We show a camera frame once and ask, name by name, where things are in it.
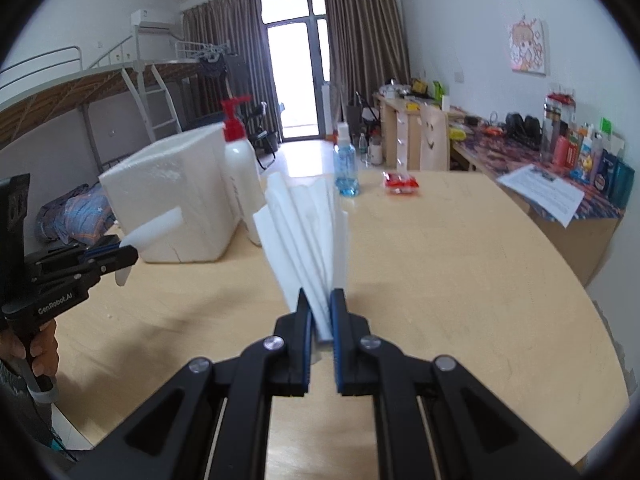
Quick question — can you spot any white foam strip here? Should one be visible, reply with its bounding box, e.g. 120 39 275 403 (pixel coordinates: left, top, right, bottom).
114 206 185 287

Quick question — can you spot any white tissue paper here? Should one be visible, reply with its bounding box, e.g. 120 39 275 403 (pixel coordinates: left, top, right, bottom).
254 174 348 342

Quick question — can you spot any left hand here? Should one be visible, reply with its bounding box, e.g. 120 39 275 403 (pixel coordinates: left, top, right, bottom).
0 320 60 377

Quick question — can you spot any blue plaid quilt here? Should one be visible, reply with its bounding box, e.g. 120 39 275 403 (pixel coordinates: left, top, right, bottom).
34 183 116 246

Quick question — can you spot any white styrofoam box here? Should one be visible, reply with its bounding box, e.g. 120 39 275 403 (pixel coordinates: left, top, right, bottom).
99 122 239 263

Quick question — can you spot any white lotion pump bottle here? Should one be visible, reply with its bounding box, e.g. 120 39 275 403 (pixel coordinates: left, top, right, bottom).
221 94 266 246

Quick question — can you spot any metal bunk bed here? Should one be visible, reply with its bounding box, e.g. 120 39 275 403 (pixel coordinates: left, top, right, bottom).
1 25 231 170

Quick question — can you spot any black folding chair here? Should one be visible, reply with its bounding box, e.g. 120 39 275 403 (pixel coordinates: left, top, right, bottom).
244 102 279 171

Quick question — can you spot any white air conditioner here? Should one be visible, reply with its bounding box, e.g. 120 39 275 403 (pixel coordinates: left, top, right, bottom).
131 9 178 30

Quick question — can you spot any left brown curtain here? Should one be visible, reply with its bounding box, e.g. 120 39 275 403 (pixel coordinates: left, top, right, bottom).
183 0 282 136

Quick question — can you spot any brown curtain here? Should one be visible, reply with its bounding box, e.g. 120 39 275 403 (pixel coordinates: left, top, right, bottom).
324 0 410 120
183 0 282 136

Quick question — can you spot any patterned cloth side desk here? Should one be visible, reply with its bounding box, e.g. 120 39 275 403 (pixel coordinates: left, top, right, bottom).
449 113 625 285

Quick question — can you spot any white paper sheet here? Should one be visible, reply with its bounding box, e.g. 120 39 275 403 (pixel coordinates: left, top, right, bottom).
497 164 585 228

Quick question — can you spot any blue spray bottle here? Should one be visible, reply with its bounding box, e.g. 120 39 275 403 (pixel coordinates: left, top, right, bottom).
333 122 360 197

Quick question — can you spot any red snack packet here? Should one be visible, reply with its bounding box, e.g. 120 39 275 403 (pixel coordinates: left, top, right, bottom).
383 171 420 195

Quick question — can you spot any glass balcony door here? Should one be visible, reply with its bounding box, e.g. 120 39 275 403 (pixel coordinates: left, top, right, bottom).
260 0 330 141

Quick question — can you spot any wooden drawer desk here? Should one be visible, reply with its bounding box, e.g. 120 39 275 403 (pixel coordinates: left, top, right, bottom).
375 94 422 171

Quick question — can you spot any wooden smiley chair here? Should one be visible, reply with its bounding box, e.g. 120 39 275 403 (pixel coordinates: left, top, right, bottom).
420 104 450 171

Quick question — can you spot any right brown curtain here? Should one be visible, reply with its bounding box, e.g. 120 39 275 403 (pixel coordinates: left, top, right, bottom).
324 0 410 120

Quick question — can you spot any anime wall picture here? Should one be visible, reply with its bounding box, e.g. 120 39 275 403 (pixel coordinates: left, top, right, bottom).
509 16 547 76

